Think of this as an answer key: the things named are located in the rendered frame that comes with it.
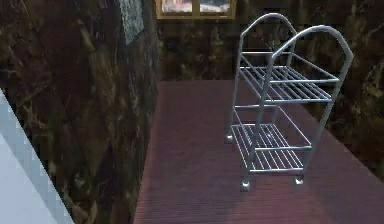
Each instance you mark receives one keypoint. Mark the wooden framed window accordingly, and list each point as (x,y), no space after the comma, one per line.
(196,7)

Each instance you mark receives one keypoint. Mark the grey framed wall picture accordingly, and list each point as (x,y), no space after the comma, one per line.
(131,18)

